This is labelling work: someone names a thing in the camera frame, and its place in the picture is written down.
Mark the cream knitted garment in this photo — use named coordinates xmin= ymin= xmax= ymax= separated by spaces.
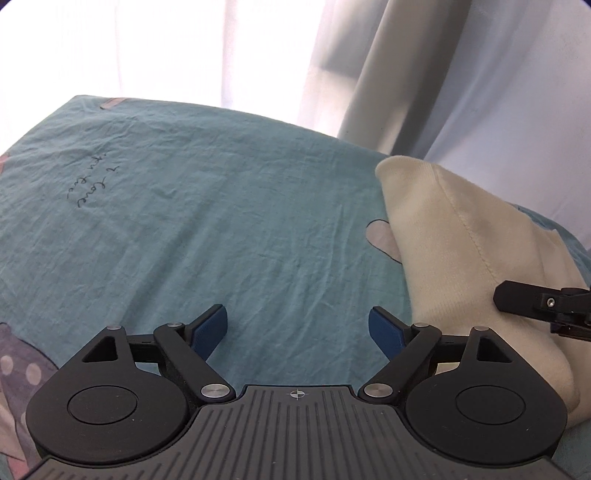
xmin=366 ymin=156 xmax=590 ymax=425

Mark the white grey curtain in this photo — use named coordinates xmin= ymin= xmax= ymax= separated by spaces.
xmin=291 ymin=1 xmax=590 ymax=243

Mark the teal mushroom print bedsheet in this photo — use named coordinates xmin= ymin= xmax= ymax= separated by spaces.
xmin=1 ymin=96 xmax=590 ymax=479

